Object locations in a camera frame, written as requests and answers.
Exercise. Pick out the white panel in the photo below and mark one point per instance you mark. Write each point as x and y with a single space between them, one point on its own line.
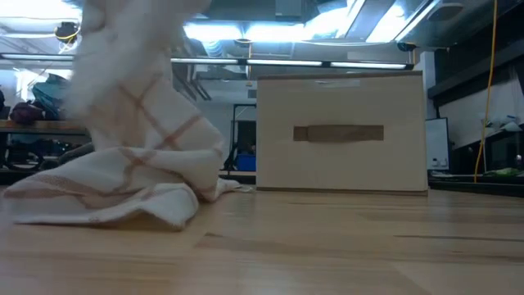
437 143

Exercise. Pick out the black metal frame stand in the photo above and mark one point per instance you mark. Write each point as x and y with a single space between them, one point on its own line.
234 131

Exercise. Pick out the round ceiling speaker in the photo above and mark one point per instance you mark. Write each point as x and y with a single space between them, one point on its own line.
446 12

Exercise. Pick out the black background robot arm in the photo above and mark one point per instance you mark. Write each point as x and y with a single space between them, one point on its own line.
230 157

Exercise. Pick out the maroon cloth bundle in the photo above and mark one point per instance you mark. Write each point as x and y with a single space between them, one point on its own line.
26 114

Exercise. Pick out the white towel orange stripes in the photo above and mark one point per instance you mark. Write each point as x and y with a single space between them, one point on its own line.
135 180

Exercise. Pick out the dark bulky object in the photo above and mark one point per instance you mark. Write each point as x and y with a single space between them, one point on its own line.
2 104

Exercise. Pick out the dark low table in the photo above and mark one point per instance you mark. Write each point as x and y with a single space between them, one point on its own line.
241 177

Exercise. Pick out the ceiling light strip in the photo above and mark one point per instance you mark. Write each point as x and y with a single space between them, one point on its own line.
37 57
204 61
284 62
368 65

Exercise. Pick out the white crumpled cloth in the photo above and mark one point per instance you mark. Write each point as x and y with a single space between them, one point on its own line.
505 123

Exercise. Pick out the grey wall plate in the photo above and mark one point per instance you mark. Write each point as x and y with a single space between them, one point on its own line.
252 93

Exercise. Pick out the green cloth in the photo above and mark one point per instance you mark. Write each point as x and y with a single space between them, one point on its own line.
507 172

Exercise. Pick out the teal cloth pile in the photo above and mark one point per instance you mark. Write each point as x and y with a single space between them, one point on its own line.
51 96

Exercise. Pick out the wooden workbench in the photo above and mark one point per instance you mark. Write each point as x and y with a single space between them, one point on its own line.
41 128

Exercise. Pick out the black side workbench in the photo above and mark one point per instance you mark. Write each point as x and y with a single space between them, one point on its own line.
475 186

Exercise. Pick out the beige fabric storage box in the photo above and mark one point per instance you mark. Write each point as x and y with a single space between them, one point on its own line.
348 106

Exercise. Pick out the blue plastic bin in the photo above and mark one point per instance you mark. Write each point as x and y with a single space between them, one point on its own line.
247 162

